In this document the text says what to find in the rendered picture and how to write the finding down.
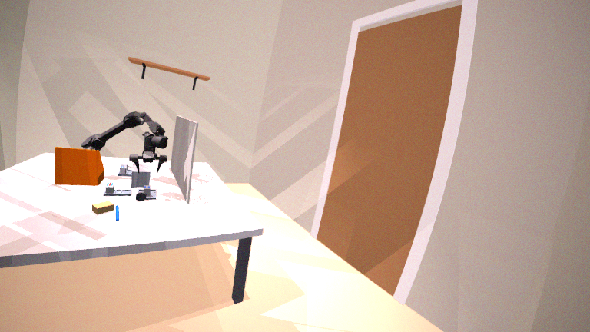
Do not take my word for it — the dark grey short cylinder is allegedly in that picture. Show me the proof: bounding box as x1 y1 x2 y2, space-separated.
136 191 147 201

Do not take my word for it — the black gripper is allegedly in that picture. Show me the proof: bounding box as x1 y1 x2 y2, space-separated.
129 145 167 174

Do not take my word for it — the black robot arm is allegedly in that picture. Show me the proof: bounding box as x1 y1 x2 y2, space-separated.
81 111 168 163

